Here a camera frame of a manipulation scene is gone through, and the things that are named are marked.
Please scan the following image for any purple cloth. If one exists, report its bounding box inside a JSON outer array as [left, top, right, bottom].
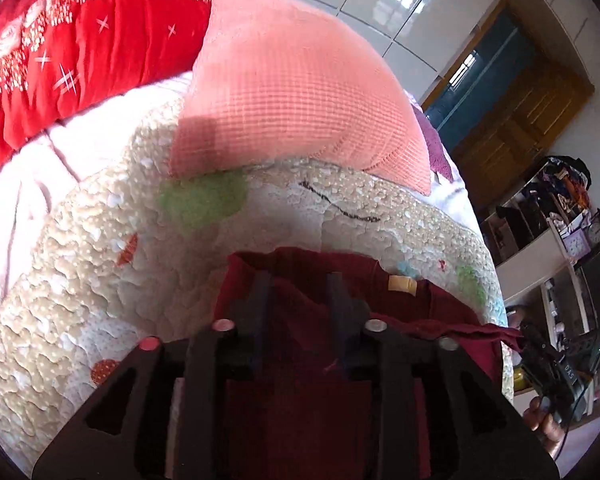
[[412, 105, 456, 183]]

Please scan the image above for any pink waffle pillow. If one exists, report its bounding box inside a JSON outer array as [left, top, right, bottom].
[[169, 0, 433, 196]]

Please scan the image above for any quilted patchwork blanket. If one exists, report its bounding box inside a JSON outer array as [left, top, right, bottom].
[[0, 97, 508, 480]]

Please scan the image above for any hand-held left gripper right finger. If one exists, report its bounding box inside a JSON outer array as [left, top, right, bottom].
[[327, 271, 561, 480]]

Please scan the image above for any dark red sweater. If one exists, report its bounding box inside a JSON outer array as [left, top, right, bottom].
[[212, 247, 526, 480]]

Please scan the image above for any white shelf unit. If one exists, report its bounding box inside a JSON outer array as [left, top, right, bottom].
[[480, 155, 600, 411]]

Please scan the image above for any red embroidered duvet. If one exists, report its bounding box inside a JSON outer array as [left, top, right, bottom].
[[0, 0, 216, 181]]

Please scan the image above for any pale pink bed sheet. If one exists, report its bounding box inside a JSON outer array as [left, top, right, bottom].
[[0, 72, 196, 311]]

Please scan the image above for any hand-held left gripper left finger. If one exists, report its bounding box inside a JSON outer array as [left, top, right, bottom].
[[31, 270, 276, 480]]

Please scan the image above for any white glossy wardrobe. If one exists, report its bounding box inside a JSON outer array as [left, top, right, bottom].
[[30, 0, 521, 106]]

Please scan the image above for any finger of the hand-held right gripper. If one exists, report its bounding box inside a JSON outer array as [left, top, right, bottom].
[[515, 321, 548, 361]]

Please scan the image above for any person's right hand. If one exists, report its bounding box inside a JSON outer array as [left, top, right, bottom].
[[522, 394, 570, 457]]

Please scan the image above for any wooden door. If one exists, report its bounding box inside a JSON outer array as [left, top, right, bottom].
[[450, 67, 596, 206]]

